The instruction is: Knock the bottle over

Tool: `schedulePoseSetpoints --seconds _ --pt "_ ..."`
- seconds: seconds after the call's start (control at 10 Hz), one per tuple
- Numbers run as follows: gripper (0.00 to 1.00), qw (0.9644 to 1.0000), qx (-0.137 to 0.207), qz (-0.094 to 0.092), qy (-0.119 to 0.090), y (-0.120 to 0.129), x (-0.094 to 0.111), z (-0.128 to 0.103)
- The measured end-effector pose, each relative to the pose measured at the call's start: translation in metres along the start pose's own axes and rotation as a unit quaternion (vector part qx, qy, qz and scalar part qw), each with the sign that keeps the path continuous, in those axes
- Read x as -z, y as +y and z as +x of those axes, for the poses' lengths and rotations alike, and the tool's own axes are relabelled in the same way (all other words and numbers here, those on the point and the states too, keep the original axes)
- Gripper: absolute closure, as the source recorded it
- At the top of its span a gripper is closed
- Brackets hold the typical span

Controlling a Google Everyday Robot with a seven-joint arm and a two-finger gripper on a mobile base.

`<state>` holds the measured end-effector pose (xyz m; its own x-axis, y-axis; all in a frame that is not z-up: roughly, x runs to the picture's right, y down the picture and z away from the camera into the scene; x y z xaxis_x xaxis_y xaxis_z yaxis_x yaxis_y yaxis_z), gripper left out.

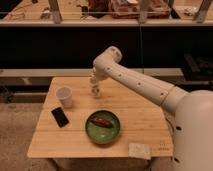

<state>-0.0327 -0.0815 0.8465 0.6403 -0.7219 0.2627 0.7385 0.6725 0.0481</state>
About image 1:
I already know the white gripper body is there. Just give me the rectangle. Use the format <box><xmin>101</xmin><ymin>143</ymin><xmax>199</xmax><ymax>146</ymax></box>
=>
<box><xmin>90</xmin><ymin>68</ymin><xmax>107</xmax><ymax>85</ymax></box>

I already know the white plastic cup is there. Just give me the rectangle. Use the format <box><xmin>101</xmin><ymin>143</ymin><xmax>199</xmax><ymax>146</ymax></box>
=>
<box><xmin>56</xmin><ymin>86</ymin><xmax>72</xmax><ymax>108</ymax></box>

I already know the green plate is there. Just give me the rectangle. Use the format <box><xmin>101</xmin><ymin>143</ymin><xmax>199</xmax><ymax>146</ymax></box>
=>
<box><xmin>85</xmin><ymin>110</ymin><xmax>120</xmax><ymax>144</ymax></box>

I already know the small white labelled bottle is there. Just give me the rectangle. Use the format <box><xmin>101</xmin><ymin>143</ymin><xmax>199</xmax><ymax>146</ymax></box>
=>
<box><xmin>91</xmin><ymin>84</ymin><xmax>100</xmax><ymax>98</ymax></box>

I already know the long workbench shelf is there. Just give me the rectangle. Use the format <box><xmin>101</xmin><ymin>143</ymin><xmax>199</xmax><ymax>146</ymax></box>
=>
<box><xmin>0</xmin><ymin>0</ymin><xmax>213</xmax><ymax>102</ymax></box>

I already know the black smartphone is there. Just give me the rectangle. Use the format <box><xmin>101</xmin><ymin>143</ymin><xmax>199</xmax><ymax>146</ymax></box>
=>
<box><xmin>51</xmin><ymin>107</ymin><xmax>69</xmax><ymax>128</ymax></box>

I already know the brown sausage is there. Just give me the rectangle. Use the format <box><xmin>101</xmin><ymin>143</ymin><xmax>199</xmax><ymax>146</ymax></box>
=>
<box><xmin>90</xmin><ymin>116</ymin><xmax>113</xmax><ymax>128</ymax></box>

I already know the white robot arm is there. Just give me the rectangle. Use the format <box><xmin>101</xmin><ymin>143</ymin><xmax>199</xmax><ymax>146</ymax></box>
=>
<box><xmin>92</xmin><ymin>46</ymin><xmax>213</xmax><ymax>171</ymax></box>

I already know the brown tray with clutter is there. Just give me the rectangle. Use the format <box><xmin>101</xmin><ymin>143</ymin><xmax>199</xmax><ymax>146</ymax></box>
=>
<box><xmin>109</xmin><ymin>0</ymin><xmax>171</xmax><ymax>18</ymax></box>

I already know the wooden table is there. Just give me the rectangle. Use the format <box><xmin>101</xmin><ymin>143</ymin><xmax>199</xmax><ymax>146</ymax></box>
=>
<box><xmin>26</xmin><ymin>76</ymin><xmax>177</xmax><ymax>171</ymax></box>

